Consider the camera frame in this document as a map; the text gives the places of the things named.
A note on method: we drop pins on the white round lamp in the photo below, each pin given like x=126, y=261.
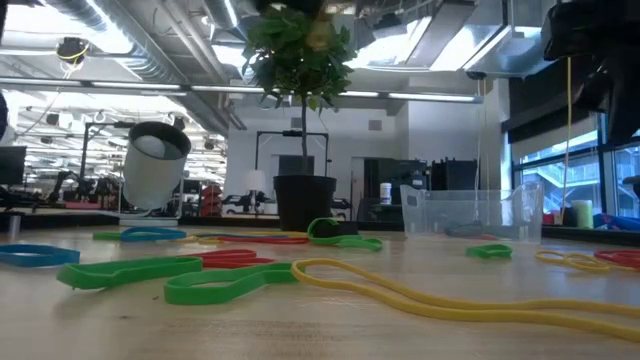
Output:
x=150, y=175

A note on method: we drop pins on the black cabinet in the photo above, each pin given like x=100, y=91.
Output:
x=400, y=172

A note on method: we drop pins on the blue rubber band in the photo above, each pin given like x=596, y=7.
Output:
x=70, y=256
x=177, y=233

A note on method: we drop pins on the clear plastic bin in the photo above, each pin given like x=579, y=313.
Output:
x=430, y=220

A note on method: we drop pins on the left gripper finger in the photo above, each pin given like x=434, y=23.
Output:
x=295, y=5

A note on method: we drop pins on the blue object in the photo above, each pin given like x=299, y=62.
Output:
x=620, y=223

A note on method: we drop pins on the yellow green cylinder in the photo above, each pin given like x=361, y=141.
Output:
x=582, y=215

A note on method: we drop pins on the red stacked objects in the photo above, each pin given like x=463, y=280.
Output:
x=212, y=200

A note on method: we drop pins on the olive rubber band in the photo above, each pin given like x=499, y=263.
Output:
x=192, y=240

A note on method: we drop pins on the black rig frame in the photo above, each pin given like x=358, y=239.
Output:
x=292, y=133

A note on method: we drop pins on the black background robot rig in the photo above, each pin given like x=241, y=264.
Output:
x=80, y=189

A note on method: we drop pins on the black monitor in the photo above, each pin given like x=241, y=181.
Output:
x=12, y=165

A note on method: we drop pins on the long ceiling light bar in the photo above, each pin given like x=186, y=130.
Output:
x=135, y=85

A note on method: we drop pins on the yellow rubber band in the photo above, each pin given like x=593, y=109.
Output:
x=475, y=315
x=542, y=256

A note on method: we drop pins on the green rubber band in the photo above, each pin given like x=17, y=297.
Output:
x=365, y=244
x=475, y=252
x=175, y=295
x=102, y=235
x=75, y=280

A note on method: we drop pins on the black crate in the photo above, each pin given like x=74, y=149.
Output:
x=454, y=175

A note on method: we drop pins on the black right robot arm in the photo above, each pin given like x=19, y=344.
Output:
x=620, y=100

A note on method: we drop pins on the grey purple rubber band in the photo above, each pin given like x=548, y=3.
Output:
x=465, y=231

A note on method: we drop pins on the white jar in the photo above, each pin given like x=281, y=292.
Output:
x=385, y=195

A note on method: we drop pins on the green plant in black pot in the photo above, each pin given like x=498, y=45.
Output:
x=304, y=200

